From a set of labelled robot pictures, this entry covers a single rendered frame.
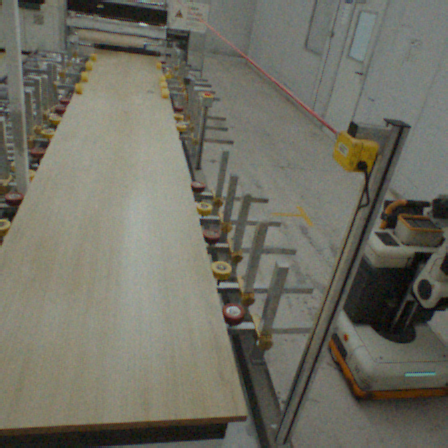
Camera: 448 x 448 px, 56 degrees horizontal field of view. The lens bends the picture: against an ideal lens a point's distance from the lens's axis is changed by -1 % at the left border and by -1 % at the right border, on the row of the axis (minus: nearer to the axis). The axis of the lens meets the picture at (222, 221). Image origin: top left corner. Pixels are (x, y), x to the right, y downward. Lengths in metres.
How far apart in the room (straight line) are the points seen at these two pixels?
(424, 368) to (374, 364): 0.29
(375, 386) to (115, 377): 1.60
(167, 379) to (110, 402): 0.17
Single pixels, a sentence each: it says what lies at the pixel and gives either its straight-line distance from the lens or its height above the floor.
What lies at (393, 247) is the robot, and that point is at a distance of 2.42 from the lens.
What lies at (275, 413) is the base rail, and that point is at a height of 0.70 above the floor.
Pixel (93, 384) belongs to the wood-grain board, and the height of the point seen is 0.90.
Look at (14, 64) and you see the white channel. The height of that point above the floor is 1.46.
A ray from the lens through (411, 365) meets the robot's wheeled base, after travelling 2.59.
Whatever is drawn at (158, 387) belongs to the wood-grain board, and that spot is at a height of 0.90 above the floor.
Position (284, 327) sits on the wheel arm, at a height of 0.84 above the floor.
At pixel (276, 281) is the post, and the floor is 1.08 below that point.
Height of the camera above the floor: 1.88
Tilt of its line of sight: 29 degrees down
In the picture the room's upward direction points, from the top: 10 degrees clockwise
